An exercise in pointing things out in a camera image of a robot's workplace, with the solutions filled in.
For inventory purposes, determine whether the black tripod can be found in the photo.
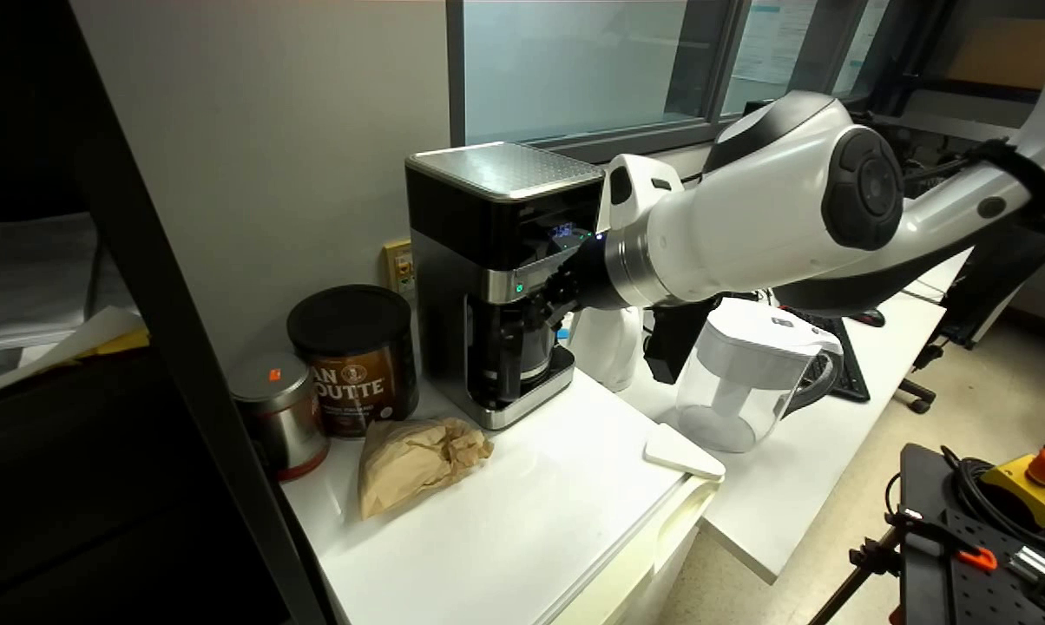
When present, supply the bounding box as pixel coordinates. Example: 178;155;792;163
808;524;914;625

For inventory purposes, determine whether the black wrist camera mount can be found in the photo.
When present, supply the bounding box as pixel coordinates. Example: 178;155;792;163
637;296;707;388

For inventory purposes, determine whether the black office chair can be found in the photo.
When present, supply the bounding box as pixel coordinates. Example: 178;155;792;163
887;218;1045;415

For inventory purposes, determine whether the beige wall outlet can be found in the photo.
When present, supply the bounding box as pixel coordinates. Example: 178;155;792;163
377;237;417;293

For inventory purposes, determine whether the dark brown coffee can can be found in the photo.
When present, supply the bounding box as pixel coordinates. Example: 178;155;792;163
284;284;423;440

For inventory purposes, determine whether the orange handled clamp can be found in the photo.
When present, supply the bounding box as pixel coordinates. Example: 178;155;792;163
887;514;1004;576

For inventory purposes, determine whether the clear white water filter pitcher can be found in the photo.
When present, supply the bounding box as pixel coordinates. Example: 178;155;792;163
669;296;848;459

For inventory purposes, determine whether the black shelf unit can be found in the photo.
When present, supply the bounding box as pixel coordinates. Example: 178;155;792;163
0;0;341;625

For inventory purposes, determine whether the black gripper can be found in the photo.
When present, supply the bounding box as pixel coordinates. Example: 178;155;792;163
543;237;617;314

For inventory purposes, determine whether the black perforated work table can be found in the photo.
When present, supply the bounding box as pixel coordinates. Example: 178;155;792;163
894;440;1045;625

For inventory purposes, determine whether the black coiled cable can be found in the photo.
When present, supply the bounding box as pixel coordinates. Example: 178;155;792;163
940;446;1045;552

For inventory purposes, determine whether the dark framed window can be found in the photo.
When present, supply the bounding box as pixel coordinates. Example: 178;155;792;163
445;0;894;168

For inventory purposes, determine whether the black keyboard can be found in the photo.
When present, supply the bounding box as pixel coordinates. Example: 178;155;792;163
813;307;877;410

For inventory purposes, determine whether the glass coffee carafe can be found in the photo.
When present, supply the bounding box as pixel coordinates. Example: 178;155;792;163
489;293;564;391

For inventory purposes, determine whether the stack of papers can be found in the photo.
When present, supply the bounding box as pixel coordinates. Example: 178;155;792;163
0;211;151;403

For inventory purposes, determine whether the black steel coffee maker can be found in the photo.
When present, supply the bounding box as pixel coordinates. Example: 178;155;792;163
401;140;607;434

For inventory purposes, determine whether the steel canister with red base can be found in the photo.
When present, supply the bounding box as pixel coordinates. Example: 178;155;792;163
233;360;333;481

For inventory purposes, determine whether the brown paper filter bag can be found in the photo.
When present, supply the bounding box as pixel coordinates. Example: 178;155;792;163
352;412;497;529

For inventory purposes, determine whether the white plastic jug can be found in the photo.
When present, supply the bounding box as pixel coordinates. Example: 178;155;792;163
569;303;643;397

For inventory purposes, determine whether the white desk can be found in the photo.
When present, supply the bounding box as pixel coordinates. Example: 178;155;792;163
609;248;975;586

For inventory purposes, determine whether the yellow red emergency stop button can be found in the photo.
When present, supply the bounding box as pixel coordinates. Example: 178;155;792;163
981;434;1045;531

